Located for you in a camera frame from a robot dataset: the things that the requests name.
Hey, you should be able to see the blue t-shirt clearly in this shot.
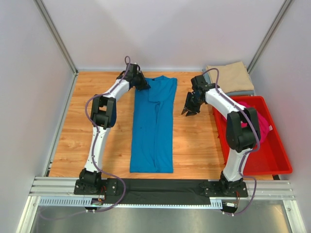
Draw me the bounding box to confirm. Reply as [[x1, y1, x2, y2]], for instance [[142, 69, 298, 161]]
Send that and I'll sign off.
[[129, 76, 177, 173]]

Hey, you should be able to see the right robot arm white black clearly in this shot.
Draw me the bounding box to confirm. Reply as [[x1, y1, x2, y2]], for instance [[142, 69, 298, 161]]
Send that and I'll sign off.
[[182, 75, 260, 196]]

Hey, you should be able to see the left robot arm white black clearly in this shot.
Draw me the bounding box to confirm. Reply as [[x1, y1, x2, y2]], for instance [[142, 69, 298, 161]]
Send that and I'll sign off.
[[74, 63, 150, 196]]

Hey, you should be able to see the grey-blue folded t-shirt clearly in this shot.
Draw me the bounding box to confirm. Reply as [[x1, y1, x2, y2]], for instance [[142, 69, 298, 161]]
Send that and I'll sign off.
[[202, 68, 255, 96]]

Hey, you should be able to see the beige folded t-shirt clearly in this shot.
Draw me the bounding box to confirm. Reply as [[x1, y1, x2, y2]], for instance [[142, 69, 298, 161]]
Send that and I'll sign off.
[[206, 61, 254, 96]]

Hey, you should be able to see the pink t-shirt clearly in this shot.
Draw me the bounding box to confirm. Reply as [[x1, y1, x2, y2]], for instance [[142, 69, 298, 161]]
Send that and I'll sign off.
[[238, 101, 273, 144]]

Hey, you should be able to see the red plastic bin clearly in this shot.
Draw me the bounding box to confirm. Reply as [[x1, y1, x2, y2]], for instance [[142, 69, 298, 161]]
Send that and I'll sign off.
[[211, 96, 293, 176]]

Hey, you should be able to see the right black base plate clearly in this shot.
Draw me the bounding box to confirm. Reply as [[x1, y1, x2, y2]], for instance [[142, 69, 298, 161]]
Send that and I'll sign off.
[[199, 179, 248, 198]]

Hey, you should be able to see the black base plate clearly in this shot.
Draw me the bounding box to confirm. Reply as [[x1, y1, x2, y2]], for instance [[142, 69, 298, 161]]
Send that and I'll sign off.
[[199, 179, 248, 198], [73, 178, 123, 196]]

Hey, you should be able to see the left aluminium corner post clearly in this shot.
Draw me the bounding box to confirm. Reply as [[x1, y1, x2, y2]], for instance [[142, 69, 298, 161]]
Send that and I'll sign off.
[[34, 0, 78, 75]]

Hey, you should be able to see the aluminium corner post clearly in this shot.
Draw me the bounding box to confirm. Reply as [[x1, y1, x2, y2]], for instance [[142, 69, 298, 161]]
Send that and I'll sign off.
[[34, 0, 78, 75], [247, 0, 294, 74]]

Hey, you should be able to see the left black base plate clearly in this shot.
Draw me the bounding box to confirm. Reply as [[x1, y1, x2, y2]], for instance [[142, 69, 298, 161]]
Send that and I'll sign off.
[[73, 178, 123, 196]]

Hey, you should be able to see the right aluminium corner post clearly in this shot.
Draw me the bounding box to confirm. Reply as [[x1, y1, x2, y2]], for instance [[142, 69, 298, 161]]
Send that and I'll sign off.
[[247, 0, 294, 74]]

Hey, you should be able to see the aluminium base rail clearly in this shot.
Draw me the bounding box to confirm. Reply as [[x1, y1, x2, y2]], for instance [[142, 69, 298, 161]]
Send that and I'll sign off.
[[17, 177, 305, 233]]

